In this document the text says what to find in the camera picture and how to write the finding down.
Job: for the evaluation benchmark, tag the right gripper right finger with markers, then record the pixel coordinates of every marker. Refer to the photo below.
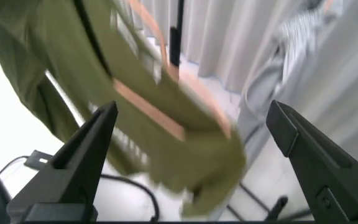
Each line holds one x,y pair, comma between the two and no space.
331,174

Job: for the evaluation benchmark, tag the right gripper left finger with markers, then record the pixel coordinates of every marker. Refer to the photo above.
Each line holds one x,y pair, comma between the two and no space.
70,177

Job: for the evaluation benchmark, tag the pale grey shorts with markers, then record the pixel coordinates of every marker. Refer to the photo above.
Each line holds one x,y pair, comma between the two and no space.
266,93

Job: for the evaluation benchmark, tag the pink clothes hanger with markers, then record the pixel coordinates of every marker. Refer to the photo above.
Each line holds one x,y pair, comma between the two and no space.
154,115

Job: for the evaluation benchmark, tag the green garment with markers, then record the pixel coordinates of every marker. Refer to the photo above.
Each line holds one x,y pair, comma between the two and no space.
73,46

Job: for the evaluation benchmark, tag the black clothes rack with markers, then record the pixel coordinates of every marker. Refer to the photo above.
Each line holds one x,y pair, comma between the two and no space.
176,40

